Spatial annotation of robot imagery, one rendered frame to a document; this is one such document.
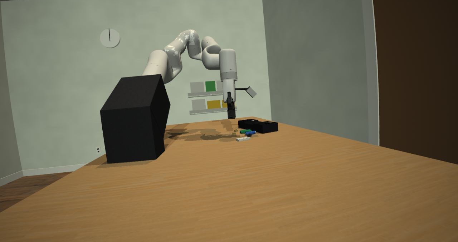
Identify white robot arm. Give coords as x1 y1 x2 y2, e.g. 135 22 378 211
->
142 29 237 84

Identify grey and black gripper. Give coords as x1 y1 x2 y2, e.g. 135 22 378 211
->
221 78 238 119

